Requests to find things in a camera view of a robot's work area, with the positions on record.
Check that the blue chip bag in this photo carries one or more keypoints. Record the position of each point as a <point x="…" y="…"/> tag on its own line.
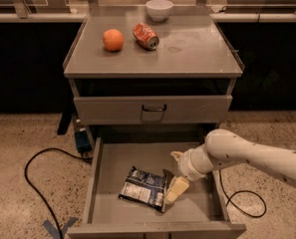
<point x="145" y="188"/>

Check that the grey top drawer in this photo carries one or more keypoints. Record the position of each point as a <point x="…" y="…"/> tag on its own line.
<point x="128" y="110"/>

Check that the open grey middle drawer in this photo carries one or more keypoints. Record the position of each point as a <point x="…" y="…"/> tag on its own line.
<point x="198" y="214"/>

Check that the orange fruit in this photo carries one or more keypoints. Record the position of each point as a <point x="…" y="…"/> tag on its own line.
<point x="113" y="40"/>

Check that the white bowl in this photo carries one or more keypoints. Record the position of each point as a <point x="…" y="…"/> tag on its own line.
<point x="159" y="10"/>

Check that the crushed red soda can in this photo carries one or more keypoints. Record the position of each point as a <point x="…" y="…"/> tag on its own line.
<point x="146" y="36"/>

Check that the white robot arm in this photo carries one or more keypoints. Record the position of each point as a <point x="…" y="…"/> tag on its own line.
<point x="223" y="148"/>

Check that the blue power box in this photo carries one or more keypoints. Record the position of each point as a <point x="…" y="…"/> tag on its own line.
<point x="82" y="142"/>

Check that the white horizontal rail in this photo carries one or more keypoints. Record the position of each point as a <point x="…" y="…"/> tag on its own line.
<point x="217" y="17"/>

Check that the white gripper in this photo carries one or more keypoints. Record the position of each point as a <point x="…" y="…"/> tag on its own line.
<point x="187" y="164"/>

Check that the grey drawer cabinet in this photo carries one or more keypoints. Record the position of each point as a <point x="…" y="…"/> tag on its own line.
<point x="191" y="59"/>

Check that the blue tape cross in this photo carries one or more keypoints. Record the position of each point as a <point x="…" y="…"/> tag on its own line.
<point x="59" y="233"/>

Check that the black drawer handle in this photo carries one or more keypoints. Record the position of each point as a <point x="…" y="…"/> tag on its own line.
<point x="154" y="110"/>

